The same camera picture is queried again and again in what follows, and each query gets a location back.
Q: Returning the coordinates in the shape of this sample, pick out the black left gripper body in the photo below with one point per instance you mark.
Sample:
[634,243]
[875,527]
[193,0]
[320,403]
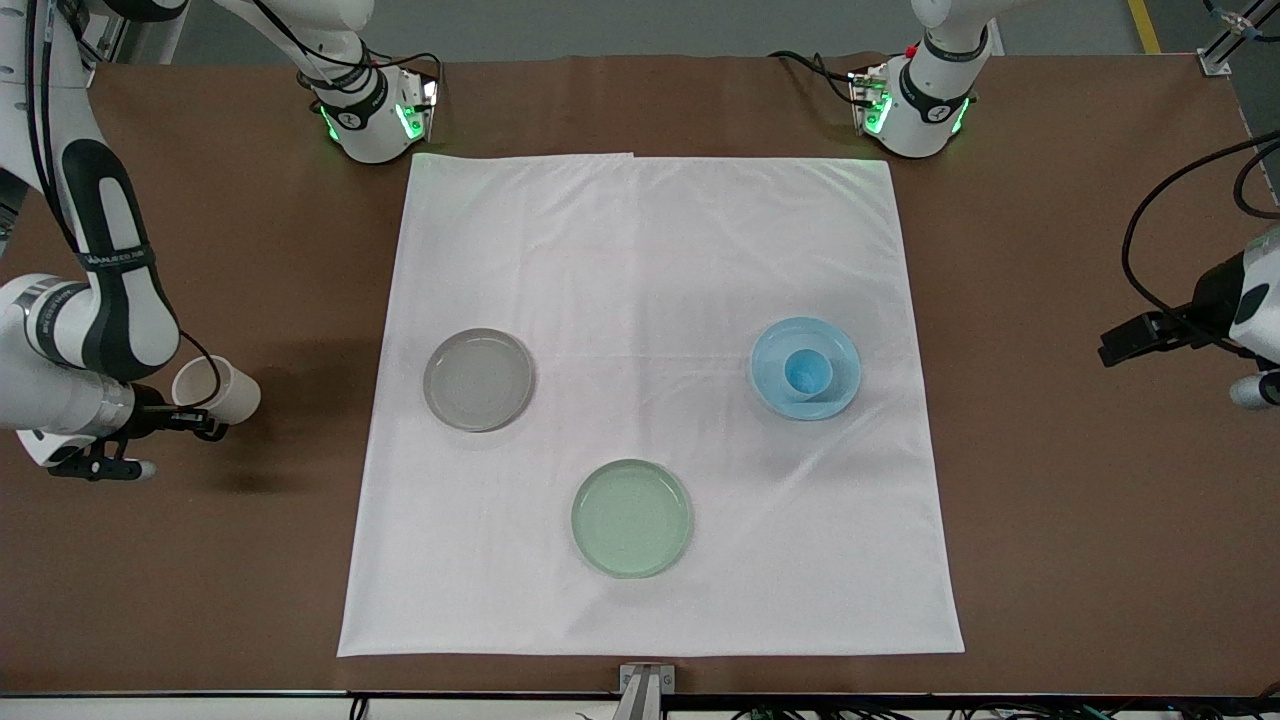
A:
[1211,297]

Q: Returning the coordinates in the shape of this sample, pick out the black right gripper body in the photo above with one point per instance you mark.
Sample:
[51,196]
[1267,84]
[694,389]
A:
[150,412]

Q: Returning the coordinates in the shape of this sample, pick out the blue plastic cup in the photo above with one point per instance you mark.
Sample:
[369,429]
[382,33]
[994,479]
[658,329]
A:
[806,372]

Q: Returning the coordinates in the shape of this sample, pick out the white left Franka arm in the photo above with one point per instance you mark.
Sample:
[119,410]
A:
[915,120]

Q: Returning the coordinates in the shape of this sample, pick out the gray round plate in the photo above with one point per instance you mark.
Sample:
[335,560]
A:
[478,380]

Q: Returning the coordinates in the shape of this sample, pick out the blue round plate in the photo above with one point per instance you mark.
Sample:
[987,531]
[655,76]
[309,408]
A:
[770,375]

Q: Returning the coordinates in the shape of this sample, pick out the green round plate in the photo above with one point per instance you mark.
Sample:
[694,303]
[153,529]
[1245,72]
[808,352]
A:
[631,518]

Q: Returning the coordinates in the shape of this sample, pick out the white square cloth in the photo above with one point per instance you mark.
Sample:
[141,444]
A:
[650,260]

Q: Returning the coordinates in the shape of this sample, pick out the aluminum frame profile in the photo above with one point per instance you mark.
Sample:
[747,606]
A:
[1225,50]
[112,30]

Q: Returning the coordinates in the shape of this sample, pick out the gray metal table bracket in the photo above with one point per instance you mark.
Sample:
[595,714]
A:
[646,685]

